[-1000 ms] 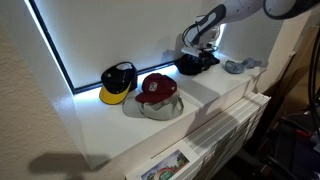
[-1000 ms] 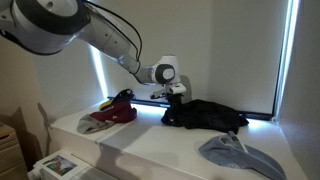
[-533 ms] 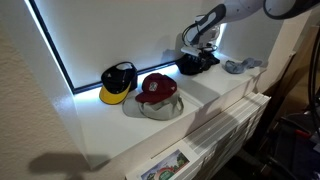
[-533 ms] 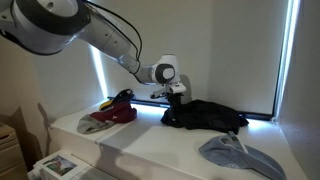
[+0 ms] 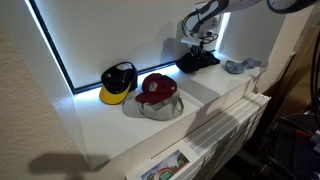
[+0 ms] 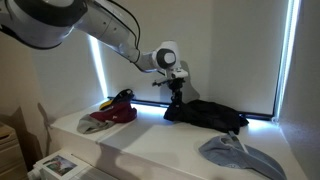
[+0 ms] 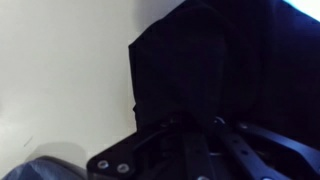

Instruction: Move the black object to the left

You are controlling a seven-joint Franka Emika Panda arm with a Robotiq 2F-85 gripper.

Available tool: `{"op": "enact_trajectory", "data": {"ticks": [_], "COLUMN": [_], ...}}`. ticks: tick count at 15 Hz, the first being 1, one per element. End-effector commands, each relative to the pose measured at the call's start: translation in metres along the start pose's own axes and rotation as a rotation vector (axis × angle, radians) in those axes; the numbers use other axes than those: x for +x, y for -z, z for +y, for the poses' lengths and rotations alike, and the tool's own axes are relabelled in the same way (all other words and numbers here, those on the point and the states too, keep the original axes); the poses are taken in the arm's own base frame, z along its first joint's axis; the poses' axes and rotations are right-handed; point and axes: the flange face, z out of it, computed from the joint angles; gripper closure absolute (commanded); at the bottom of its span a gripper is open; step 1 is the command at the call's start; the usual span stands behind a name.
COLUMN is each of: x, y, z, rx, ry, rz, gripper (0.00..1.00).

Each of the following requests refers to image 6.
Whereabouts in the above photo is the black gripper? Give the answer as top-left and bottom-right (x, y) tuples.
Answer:
(168, 77), (186, 108)

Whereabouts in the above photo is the black cloth garment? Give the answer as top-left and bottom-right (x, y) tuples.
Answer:
(163, 99), (250, 135)

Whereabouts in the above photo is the yellow and black cap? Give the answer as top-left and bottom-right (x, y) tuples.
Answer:
(99, 88), (136, 111)

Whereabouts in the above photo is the maroon baseball cap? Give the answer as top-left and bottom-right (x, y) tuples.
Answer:
(89, 101), (138, 125)

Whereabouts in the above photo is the light blue denim hat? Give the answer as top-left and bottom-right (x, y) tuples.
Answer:
(198, 131), (288, 180)

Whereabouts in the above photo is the grey knit beanie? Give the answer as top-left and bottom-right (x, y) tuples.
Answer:
(76, 113), (116, 135)

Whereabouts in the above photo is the colour photo print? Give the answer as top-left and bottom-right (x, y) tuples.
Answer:
(42, 154), (78, 177)

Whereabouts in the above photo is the light wooden drawer cabinet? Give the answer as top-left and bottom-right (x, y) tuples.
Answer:
(0, 121), (30, 180)

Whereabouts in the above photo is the black wall base rail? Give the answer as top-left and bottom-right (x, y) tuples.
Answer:
(107, 96), (275, 122)

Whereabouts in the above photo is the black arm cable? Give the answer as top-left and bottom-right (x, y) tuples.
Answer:
(105, 0), (142, 52)

